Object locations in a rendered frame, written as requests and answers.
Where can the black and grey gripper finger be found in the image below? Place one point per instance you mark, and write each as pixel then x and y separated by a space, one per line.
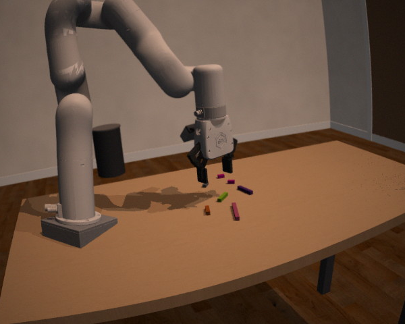
pixel 200 167
pixel 227 160

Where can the purple rod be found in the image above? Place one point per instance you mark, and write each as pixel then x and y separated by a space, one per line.
pixel 243 189

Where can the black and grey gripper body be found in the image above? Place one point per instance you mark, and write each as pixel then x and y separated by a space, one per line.
pixel 215 136

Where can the lime green rod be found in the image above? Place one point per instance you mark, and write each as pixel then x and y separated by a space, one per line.
pixel 222 197

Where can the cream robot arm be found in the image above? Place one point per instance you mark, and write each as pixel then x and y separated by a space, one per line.
pixel 73 120

